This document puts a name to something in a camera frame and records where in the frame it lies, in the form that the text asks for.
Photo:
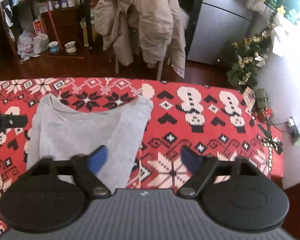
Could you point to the brown patterned gift box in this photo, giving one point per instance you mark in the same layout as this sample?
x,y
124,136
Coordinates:
x,y
248,97

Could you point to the blue white bowl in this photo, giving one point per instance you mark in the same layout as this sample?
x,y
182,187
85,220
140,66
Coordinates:
x,y
54,47

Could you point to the silver refrigerator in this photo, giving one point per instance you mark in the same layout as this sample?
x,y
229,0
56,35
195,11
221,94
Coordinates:
x,y
215,30

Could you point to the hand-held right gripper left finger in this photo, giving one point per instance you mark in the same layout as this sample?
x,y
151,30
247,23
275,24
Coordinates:
x,y
98,157

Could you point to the white charger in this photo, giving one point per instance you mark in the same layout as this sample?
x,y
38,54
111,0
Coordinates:
x,y
290,123

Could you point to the green wrapped gift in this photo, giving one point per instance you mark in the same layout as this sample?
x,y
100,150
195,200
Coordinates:
x,y
261,98

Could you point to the beige padded jacket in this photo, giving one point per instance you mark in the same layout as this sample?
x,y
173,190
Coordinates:
x,y
150,17

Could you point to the red patterned blanket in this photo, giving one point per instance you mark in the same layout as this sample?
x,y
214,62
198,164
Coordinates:
x,y
190,130

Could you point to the red gift box with ribbon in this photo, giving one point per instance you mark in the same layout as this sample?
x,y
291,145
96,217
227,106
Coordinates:
x,y
277,165

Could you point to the white ceramic pot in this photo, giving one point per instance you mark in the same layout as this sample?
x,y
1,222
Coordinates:
x,y
70,47

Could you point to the white plastic bag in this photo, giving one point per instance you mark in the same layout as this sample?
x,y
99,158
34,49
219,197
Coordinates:
x,y
41,43

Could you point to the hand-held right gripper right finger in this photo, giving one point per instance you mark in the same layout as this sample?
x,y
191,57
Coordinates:
x,y
190,160

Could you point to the white chair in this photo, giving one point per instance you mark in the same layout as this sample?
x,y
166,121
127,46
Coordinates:
x,y
160,70

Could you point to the brown wooden nightstand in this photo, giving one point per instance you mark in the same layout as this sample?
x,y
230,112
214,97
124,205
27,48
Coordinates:
x,y
297,205

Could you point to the brown wooden cabinet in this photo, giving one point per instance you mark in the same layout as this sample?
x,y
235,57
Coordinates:
x,y
70,30

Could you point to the printed plastic bag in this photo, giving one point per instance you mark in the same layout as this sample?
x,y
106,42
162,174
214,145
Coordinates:
x,y
25,45

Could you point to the wall socket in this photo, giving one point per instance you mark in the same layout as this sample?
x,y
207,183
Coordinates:
x,y
294,132

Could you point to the grey knitted sweater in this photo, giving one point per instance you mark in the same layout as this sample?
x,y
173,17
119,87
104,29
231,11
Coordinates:
x,y
77,130

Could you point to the red broom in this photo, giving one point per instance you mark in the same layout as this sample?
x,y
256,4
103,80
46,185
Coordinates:
x,y
53,27

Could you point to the small red gift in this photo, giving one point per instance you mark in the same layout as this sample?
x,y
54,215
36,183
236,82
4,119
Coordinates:
x,y
263,113

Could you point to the red printed box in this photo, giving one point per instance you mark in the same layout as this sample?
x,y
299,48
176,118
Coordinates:
x,y
38,26

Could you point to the small decorated christmas tree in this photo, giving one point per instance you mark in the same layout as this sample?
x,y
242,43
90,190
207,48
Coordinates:
x,y
247,62

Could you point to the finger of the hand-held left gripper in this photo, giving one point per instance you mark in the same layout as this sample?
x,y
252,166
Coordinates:
x,y
15,121

